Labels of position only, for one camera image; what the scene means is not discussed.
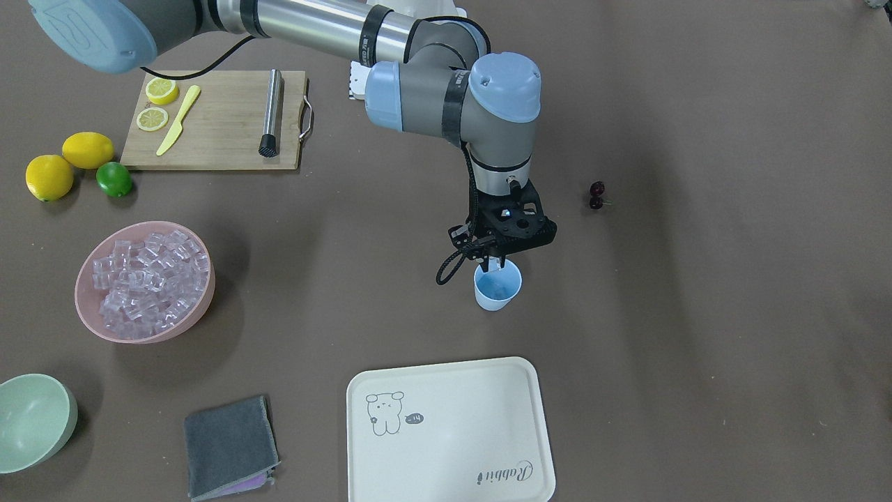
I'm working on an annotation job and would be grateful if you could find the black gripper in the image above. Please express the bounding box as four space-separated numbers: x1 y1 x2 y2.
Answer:
448 181 558 273

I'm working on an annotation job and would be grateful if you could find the dark cherries pair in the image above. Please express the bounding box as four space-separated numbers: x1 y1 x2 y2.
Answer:
589 181 614 211

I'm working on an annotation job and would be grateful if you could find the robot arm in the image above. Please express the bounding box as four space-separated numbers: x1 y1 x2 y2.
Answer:
29 1 558 269

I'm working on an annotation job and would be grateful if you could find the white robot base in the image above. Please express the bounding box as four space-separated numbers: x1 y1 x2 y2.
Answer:
348 0 469 100

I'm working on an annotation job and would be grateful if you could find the light blue cup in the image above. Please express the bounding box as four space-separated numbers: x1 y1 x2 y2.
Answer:
472 257 523 312

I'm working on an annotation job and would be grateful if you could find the clear ice cubes pile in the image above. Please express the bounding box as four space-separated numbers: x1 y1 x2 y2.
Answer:
92 229 210 340

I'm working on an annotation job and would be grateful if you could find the cream rabbit tray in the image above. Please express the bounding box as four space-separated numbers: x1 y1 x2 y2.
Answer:
345 356 555 501

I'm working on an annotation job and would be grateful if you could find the steel muddler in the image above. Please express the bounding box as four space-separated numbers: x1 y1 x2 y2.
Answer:
258 69 284 158

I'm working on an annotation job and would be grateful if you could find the wooden cutting board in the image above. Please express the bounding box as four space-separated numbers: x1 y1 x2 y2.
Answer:
121 70 312 171

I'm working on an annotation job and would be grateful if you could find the grey folded cloth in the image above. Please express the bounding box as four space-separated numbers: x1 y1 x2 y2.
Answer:
183 395 280 501

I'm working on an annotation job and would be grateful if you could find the yellow plastic knife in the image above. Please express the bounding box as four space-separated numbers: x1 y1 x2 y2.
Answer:
155 85 201 156

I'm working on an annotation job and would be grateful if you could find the pink bowl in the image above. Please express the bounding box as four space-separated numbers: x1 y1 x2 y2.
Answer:
75 221 216 344

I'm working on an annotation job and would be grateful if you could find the lemon slice near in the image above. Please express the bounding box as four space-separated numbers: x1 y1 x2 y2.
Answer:
136 106 169 132

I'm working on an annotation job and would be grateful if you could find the lemon slice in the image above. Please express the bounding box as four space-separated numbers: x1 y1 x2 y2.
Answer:
136 106 169 132
144 77 179 106

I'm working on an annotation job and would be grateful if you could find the lemon slice far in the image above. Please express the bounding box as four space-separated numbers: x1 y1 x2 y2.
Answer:
144 77 179 106

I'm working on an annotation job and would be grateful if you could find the green lime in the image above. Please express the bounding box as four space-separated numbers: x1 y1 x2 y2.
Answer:
95 161 134 197

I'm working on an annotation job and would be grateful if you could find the whole lemon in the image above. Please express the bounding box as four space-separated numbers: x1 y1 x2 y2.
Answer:
25 155 74 202
63 131 115 169

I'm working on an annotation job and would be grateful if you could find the green bowl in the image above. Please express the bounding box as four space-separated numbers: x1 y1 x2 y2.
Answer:
1 374 79 474

